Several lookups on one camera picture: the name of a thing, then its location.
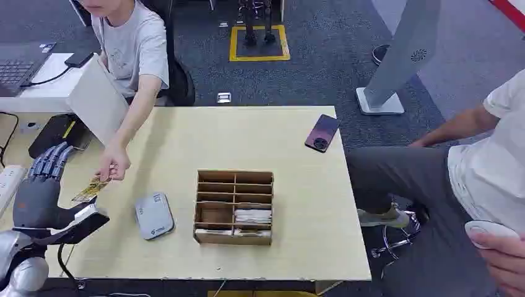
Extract yellow printed card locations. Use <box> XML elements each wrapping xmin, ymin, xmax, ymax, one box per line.
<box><xmin>71</xmin><ymin>175</ymin><xmax>112</xmax><ymax>206</ymax></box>

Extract person's left hand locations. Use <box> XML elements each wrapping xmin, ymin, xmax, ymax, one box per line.
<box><xmin>95</xmin><ymin>140</ymin><xmax>132</xmax><ymax>183</ymax></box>
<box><xmin>469</xmin><ymin>233</ymin><xmax>525</xmax><ymax>297</ymax></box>

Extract white card stack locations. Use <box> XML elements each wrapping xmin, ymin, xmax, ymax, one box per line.
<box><xmin>233</xmin><ymin>228</ymin><xmax>273</xmax><ymax>239</ymax></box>
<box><xmin>195</xmin><ymin>228</ymin><xmax>234</xmax><ymax>238</ymax></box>
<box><xmin>234</xmin><ymin>209</ymin><xmax>273</xmax><ymax>225</ymax></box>

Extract white desk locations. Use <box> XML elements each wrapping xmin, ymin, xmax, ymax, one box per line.
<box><xmin>0</xmin><ymin>52</ymin><xmax>131</xmax><ymax>147</ymax></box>

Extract white floor stand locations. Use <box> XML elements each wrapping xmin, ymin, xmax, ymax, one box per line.
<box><xmin>355</xmin><ymin>0</ymin><xmax>443</xmax><ymax>116</ymax></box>

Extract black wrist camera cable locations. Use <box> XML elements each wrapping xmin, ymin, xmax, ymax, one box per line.
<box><xmin>56</xmin><ymin>243</ymin><xmax>88</xmax><ymax>291</ymax></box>

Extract grey flat pouch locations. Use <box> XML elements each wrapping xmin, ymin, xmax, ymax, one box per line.
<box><xmin>134</xmin><ymin>192</ymin><xmax>176</xmax><ymax>241</ymax></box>

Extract black round floor object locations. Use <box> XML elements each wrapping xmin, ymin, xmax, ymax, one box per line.
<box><xmin>371</xmin><ymin>43</ymin><xmax>392</xmax><ymax>67</ymax></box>

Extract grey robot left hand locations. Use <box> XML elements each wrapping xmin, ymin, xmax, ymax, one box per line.
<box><xmin>12</xmin><ymin>141</ymin><xmax>99</xmax><ymax>231</ymax></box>

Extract black flat case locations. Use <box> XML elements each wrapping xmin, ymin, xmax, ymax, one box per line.
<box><xmin>27</xmin><ymin>113</ymin><xmax>95</xmax><ymax>160</ymax></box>

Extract white oval remote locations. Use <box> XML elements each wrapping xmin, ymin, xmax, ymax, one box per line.
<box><xmin>464</xmin><ymin>220</ymin><xmax>521</xmax><ymax>251</ymax></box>

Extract black robot legs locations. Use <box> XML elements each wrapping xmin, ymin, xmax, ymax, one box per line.
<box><xmin>236</xmin><ymin>0</ymin><xmax>278</xmax><ymax>46</ymax></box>

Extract white power strip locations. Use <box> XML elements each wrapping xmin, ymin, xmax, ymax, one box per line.
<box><xmin>0</xmin><ymin>165</ymin><xmax>28</xmax><ymax>217</ymax></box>

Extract chrome stool base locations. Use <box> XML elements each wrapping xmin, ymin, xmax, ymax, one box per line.
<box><xmin>370</xmin><ymin>204</ymin><xmax>424</xmax><ymax>280</ymax></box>

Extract person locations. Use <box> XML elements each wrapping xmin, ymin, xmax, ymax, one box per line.
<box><xmin>345</xmin><ymin>69</ymin><xmax>525</xmax><ymax>297</ymax></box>
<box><xmin>77</xmin><ymin>0</ymin><xmax>171</xmax><ymax>182</ymax></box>

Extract black power cable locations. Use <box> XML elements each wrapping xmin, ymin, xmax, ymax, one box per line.
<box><xmin>0</xmin><ymin>111</ymin><xmax>20</xmax><ymax>170</ymax></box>

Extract black office chair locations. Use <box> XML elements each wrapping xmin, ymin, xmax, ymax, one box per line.
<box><xmin>139</xmin><ymin>0</ymin><xmax>197</xmax><ymax>108</ymax></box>

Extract black charging cable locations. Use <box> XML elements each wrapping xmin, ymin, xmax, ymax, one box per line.
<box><xmin>20</xmin><ymin>64</ymin><xmax>74</xmax><ymax>88</ymax></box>

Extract wooden card box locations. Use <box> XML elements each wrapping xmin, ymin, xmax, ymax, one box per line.
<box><xmin>193</xmin><ymin>169</ymin><xmax>275</xmax><ymax>247</ymax></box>

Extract black smartphone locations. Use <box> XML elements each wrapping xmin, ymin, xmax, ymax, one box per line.
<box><xmin>64</xmin><ymin>51</ymin><xmax>96</xmax><ymax>69</ymax></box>

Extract grey laptop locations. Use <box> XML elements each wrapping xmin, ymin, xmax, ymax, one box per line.
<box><xmin>0</xmin><ymin>41</ymin><xmax>58</xmax><ymax>98</ymax></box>

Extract dark purple smartphone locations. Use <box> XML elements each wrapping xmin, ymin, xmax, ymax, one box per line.
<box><xmin>304</xmin><ymin>114</ymin><xmax>342</xmax><ymax>154</ymax></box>

